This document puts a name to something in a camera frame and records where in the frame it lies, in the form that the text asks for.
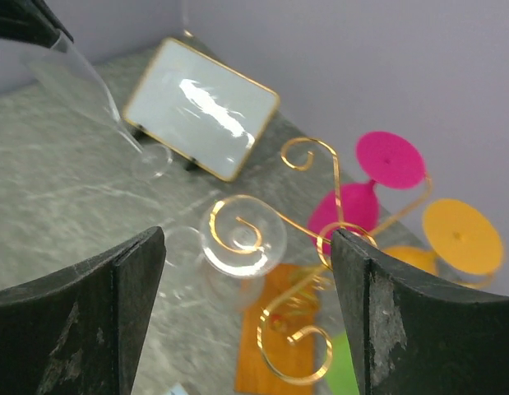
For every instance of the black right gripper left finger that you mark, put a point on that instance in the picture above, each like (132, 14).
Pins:
(80, 330)

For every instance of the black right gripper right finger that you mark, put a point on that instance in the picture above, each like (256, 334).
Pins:
(410, 332)

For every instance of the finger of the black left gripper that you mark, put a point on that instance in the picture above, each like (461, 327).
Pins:
(30, 22)

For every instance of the clear tall wine glass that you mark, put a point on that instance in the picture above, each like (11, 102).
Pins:
(65, 72)

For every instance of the green plastic goblet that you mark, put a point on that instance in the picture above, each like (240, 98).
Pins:
(340, 377)

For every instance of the orange plastic goblet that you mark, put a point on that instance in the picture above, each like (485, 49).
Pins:
(458, 234)

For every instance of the pink plastic goblet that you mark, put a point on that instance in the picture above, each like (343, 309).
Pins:
(391, 161)

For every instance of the clear round wine glass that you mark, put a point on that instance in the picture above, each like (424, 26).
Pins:
(239, 240)

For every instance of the wooden rack base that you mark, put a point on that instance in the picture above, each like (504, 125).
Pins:
(252, 374)

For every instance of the black whiteboard stand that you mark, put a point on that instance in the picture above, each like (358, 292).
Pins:
(190, 165)

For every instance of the yellow framed whiteboard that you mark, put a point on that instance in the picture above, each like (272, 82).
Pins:
(200, 108)

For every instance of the gold wire glass rack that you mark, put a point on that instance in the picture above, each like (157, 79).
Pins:
(309, 247)

